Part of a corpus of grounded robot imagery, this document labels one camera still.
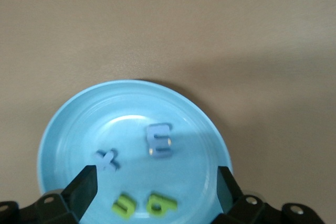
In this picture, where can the blue foam letter m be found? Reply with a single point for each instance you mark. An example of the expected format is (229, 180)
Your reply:
(157, 140)

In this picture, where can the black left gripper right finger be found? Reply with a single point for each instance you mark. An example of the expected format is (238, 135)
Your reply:
(233, 203)

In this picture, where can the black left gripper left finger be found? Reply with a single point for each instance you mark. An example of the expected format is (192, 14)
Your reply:
(76, 197)

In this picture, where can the blue plate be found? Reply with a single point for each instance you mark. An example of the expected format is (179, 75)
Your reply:
(131, 108)

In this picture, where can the blue foam letter x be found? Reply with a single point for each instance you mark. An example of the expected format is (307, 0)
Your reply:
(106, 159)

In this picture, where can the green foam letter u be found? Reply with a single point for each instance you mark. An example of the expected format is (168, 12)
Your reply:
(124, 206)

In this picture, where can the green foam letter q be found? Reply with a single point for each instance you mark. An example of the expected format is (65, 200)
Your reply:
(160, 204)

